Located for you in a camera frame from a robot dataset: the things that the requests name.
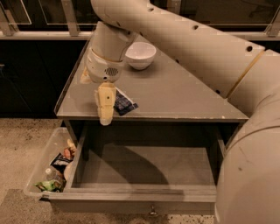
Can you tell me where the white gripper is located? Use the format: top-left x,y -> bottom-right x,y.
80,48 -> 124,126

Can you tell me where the grey cabinet with glass top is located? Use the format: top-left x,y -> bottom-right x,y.
53,29 -> 249,152

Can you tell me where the open grey top drawer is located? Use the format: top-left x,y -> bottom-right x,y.
48,136 -> 227,216

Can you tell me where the red snack packet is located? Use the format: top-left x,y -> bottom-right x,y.
63,148 -> 74,161

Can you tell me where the clear plastic bin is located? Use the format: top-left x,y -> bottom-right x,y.
24,128 -> 71,199

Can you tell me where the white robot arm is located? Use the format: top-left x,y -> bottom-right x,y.
87,0 -> 280,224

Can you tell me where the metal railing frame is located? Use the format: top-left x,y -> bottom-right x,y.
0,0 -> 280,32

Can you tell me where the blue rxbar blueberry wrapper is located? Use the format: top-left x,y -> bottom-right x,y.
115,88 -> 138,116

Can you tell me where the clear plastic bottle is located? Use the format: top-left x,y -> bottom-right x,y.
45,168 -> 63,184

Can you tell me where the green snack bag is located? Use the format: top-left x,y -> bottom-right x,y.
35,180 -> 63,192

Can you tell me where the black snack packet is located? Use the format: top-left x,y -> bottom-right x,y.
50,153 -> 72,173

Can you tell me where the white ceramic bowl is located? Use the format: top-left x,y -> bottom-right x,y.
125,42 -> 157,70

